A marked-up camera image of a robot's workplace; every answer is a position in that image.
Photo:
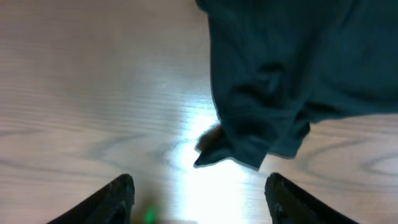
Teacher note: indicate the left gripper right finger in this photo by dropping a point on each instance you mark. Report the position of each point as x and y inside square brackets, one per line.
[290, 204]

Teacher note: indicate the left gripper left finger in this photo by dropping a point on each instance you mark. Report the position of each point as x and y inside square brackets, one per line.
[112, 204]

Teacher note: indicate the black t-shirt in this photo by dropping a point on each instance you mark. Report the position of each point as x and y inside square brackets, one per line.
[278, 66]

